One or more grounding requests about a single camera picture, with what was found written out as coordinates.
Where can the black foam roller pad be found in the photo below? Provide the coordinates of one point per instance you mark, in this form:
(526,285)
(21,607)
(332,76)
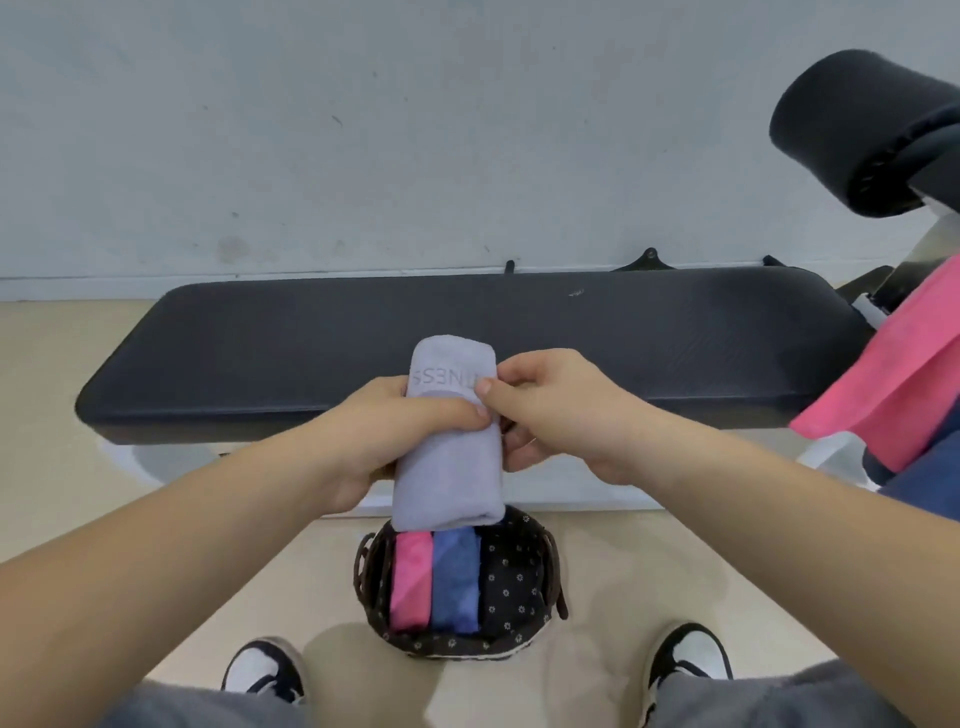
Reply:
(855,131)

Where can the person's left thumb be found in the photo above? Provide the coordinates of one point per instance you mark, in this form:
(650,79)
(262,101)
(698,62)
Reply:
(450,415)

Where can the person's left forearm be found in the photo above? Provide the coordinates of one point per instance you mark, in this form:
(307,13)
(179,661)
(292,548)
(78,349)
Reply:
(150,570)

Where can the person's right thumb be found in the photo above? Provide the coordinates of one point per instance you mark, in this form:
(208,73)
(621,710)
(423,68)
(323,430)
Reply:
(499,405)

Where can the lavender towel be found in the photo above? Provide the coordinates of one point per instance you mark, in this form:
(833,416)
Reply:
(450,457)

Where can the black padded bench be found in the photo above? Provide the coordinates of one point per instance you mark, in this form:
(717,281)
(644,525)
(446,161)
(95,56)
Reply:
(465,345)

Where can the dark wicker basket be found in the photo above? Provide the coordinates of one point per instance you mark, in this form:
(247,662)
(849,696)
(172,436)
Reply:
(461,592)

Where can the person's grey trousers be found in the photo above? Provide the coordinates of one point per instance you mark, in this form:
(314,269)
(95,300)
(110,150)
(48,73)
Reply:
(750,701)

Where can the person's left hand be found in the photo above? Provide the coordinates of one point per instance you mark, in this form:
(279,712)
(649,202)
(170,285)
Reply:
(367,442)

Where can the person's left shoe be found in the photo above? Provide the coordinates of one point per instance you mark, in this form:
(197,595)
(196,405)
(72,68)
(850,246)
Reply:
(266,671)

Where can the white bench frame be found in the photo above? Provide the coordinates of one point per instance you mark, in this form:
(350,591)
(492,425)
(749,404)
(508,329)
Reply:
(480,480)

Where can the person's right hand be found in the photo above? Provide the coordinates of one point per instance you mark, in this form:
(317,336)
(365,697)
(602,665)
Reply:
(570,420)

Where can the person's right shoe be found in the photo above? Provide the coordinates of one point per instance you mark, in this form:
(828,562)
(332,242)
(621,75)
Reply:
(686,660)

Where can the rolled blue towel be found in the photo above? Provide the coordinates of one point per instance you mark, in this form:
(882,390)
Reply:
(455,581)

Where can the rolled pink towel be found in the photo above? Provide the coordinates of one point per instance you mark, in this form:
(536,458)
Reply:
(410,581)

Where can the person's right forearm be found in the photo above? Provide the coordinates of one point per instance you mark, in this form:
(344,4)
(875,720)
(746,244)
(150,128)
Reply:
(810,532)

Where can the person's shoe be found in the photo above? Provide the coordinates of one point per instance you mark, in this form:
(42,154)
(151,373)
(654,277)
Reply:
(686,660)
(266,671)

